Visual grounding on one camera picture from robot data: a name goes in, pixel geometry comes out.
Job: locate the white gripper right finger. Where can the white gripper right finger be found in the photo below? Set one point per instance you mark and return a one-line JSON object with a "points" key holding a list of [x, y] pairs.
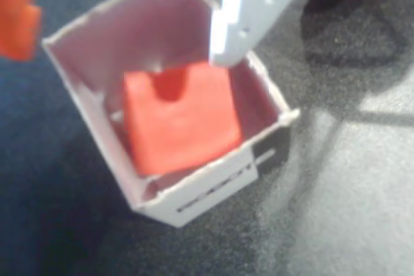
{"points": [[255, 14]]}

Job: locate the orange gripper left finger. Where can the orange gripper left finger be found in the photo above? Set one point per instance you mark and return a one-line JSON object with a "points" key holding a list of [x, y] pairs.
{"points": [[16, 14]]}

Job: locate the red cube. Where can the red cube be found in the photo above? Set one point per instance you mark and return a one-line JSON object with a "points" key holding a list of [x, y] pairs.
{"points": [[181, 133]]}

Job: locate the white cardboard box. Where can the white cardboard box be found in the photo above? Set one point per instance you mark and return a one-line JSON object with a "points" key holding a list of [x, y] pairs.
{"points": [[220, 188]]}

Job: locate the black table mat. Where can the black table mat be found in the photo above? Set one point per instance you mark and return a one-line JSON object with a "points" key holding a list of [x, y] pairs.
{"points": [[323, 224]]}

